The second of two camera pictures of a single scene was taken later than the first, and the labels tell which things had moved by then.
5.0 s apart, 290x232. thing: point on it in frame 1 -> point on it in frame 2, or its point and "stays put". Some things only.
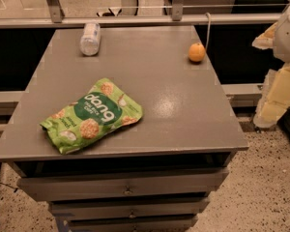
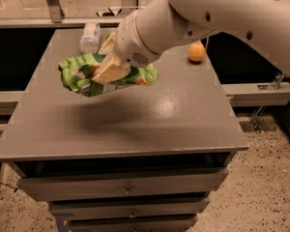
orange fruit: [196, 52] stays put
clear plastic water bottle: [90, 42] stays put
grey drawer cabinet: [156, 175] stays put
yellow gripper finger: [281, 90] -> [111, 74]
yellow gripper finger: [265, 41] -> [104, 45]
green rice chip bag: [100, 111] -> [76, 72]
